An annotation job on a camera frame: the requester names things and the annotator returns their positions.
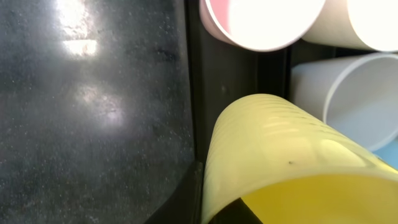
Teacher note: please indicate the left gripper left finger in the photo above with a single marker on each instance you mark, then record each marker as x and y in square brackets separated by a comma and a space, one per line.
[189, 199]

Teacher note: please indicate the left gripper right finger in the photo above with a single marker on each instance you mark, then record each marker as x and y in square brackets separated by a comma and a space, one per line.
[237, 214]

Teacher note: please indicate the yellow cup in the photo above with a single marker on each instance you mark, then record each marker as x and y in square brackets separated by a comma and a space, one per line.
[280, 140]

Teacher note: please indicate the pink cup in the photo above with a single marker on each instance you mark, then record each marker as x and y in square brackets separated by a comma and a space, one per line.
[264, 25]

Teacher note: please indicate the black tray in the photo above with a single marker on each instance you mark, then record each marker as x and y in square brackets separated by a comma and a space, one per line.
[224, 71]

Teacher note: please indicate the grey cup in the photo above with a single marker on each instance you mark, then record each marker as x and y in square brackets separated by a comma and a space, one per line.
[357, 105]

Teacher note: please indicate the white cup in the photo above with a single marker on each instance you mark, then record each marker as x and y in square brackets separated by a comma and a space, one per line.
[367, 21]

